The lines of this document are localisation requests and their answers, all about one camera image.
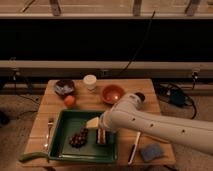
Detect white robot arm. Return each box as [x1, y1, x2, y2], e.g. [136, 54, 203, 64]
[86, 93, 213, 155]

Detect red bowl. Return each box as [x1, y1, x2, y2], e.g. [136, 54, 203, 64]
[101, 84, 125, 104]

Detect dark bowl with blue cloth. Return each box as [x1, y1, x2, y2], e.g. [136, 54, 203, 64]
[54, 79, 75, 98]

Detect bunch of dark grapes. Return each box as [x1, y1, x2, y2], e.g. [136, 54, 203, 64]
[69, 128, 88, 148]

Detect green plastic tray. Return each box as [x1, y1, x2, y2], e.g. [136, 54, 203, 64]
[49, 110, 117, 163]

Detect orange fruit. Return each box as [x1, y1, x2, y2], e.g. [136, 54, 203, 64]
[64, 95, 76, 108]

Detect white lidded jar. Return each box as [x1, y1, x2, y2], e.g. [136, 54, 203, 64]
[83, 74, 97, 91]

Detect silver fork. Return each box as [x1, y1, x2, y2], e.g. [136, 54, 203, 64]
[44, 118, 54, 151]

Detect white dish brush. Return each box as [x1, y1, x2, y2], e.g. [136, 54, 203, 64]
[128, 132, 141, 165]

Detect dark metal cup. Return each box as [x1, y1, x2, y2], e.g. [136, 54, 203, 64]
[135, 92, 145, 102]

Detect blue sponge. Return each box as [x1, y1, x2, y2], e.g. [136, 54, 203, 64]
[140, 143, 164, 162]

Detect green pea pod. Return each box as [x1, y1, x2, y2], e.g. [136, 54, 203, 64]
[18, 152, 48, 163]

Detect yellow handled brush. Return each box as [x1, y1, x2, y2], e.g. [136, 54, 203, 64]
[145, 135, 170, 144]

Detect black hanging cable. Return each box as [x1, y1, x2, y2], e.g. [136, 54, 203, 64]
[114, 9, 157, 78]

